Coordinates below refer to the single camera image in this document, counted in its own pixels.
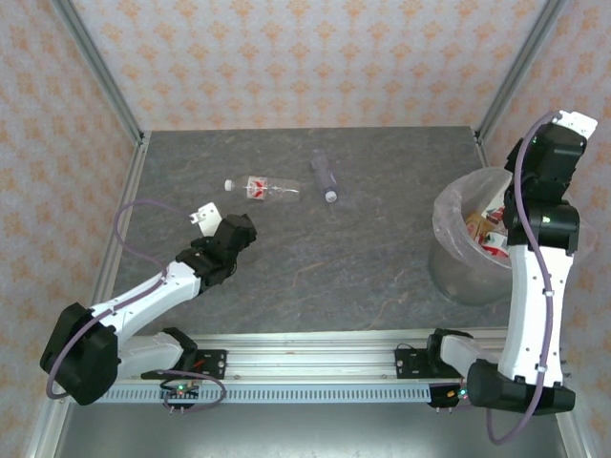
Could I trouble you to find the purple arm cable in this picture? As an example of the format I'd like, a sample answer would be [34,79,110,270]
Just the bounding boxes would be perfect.
[485,110,562,446]
[45,198,226,416]

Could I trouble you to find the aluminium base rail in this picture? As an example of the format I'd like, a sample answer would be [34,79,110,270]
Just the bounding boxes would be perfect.
[107,333,573,383]

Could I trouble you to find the aluminium frame post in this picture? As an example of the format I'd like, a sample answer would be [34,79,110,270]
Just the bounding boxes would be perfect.
[50,0,147,147]
[474,0,572,144]

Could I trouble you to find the grey metal base panel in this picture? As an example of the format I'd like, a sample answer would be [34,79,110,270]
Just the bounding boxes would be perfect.
[28,403,588,458]

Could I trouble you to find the water bottle with red label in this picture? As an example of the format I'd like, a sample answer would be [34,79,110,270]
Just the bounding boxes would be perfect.
[479,231,511,259]

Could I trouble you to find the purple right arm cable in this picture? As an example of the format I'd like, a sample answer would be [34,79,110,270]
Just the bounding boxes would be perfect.
[485,110,562,446]

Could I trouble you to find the grey round waste bin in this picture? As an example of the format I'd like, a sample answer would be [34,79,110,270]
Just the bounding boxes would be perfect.
[428,166,598,306]

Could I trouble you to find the purple tinted plastic bottle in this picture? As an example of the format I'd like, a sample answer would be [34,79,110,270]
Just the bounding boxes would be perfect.
[308,148,341,204]

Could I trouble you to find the white slotted cable duct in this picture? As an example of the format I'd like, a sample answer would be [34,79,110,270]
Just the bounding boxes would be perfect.
[102,385,433,406]

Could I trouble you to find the clear plastic bin liner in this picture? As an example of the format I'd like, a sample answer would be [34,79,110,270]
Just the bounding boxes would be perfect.
[432,166,598,268]

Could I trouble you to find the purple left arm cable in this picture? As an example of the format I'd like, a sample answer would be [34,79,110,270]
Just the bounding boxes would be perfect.
[45,198,226,416]

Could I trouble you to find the clear bottle with white cap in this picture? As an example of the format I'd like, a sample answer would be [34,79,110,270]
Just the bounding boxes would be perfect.
[223,174,303,201]

